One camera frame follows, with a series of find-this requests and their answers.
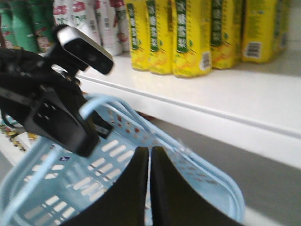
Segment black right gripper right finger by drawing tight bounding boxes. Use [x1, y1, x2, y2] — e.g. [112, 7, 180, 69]
[150, 146, 244, 226]

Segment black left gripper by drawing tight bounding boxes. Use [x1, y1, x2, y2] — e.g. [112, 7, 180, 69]
[0, 47, 99, 157]

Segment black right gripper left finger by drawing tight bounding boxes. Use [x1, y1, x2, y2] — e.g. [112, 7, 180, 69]
[62, 147, 149, 226]

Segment light blue plastic basket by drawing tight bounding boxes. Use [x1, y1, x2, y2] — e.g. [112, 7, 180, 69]
[0, 94, 245, 226]

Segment white store shelving unit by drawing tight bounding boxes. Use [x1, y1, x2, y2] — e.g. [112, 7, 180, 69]
[0, 47, 301, 226]

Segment yellow pear drink carton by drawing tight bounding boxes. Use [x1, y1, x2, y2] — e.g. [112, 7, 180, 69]
[172, 0, 212, 78]
[125, 0, 150, 71]
[145, 0, 173, 75]

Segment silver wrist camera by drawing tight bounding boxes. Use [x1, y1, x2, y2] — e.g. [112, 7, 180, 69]
[54, 24, 114, 75]

